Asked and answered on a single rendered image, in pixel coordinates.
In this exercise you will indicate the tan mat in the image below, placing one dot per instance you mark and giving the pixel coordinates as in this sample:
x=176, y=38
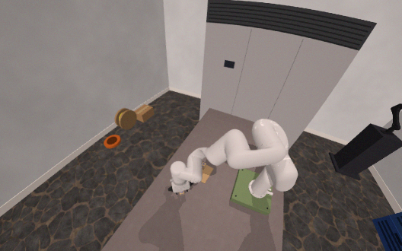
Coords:
x=206, y=172

